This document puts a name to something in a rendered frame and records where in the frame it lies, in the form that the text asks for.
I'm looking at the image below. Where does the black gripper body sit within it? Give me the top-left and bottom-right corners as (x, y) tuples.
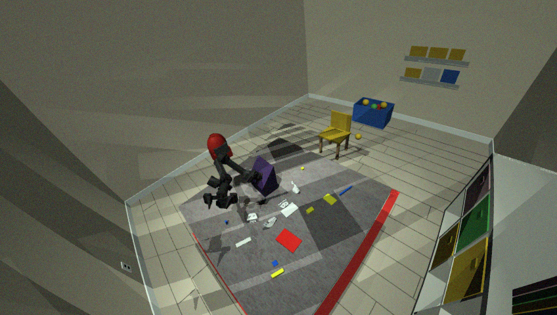
(203, 186), (238, 203)

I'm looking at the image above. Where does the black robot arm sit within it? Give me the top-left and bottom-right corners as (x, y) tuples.
(207, 152), (263, 209)

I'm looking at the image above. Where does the pale grey flat bar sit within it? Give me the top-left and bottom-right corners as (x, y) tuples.
(236, 237), (252, 247)

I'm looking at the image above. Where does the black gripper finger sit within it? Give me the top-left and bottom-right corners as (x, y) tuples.
(226, 196), (235, 209)
(205, 196), (212, 209)

